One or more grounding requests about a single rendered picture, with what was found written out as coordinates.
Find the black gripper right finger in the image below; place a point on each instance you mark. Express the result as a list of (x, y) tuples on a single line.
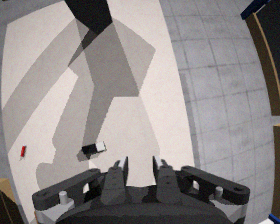
[(230, 197)]

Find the black and white eraser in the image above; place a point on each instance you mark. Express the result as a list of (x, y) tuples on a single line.
[(93, 148)]

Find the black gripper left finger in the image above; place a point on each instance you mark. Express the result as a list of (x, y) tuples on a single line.
[(50, 203)]

